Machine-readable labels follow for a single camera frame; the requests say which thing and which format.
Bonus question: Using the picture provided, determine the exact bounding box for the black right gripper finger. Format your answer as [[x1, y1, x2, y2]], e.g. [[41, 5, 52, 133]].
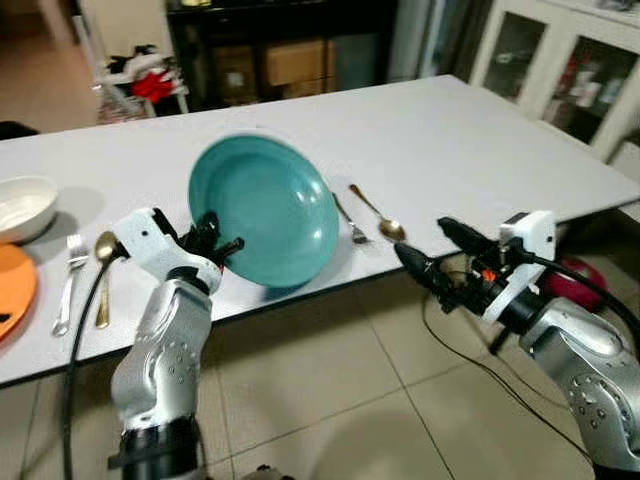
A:
[[437, 216, 501, 261], [393, 242, 451, 297]]

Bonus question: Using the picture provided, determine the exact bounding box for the teal ceramic plate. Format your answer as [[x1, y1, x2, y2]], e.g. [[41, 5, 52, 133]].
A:
[[188, 134, 341, 290]]

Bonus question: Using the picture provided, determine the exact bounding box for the gold metal spoon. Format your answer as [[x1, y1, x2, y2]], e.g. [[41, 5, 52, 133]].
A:
[[94, 231, 121, 330], [348, 184, 407, 243]]

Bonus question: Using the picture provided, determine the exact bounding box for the silver metal fork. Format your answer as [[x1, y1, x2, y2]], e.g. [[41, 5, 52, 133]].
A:
[[332, 192, 369, 246], [52, 234, 89, 337]]

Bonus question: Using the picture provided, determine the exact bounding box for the red vacuum cleaner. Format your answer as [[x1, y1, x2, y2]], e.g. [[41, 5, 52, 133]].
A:
[[545, 258, 608, 313]]

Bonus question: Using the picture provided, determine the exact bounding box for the red cloth item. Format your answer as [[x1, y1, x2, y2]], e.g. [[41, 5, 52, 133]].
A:
[[132, 70, 176, 104]]

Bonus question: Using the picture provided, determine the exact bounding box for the small cardboard box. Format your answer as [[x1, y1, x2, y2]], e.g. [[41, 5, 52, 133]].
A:
[[215, 45, 259, 101]]

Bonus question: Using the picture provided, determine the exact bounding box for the white ceramic bowl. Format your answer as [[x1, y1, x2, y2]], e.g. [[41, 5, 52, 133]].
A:
[[0, 176, 59, 245]]

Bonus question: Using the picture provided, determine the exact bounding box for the large cardboard box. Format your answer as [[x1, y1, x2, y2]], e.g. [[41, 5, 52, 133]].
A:
[[265, 40, 334, 88]]

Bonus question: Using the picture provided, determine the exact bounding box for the orange plate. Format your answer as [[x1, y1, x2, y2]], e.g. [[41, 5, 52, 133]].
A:
[[0, 243, 39, 343]]

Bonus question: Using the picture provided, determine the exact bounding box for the black chair back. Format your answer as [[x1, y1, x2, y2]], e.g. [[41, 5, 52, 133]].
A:
[[0, 121, 39, 141]]

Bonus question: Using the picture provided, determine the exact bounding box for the black shelf unit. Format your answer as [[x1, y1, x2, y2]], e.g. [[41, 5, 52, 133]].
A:
[[165, 0, 401, 111]]

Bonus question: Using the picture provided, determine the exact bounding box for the white glass door cabinet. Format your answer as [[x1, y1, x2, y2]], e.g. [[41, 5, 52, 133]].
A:
[[470, 0, 640, 161]]

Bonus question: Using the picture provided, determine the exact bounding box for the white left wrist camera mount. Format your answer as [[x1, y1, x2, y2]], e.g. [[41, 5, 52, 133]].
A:
[[112, 207, 226, 294]]

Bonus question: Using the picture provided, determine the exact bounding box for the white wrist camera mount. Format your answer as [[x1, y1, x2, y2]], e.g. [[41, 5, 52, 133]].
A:
[[483, 210, 557, 323], [112, 207, 226, 294]]

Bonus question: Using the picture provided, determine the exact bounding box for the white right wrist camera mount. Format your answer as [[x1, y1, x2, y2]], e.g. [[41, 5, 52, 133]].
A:
[[483, 210, 557, 323]]

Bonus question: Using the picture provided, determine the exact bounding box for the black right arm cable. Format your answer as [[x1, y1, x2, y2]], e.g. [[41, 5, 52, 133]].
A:
[[515, 252, 640, 336]]

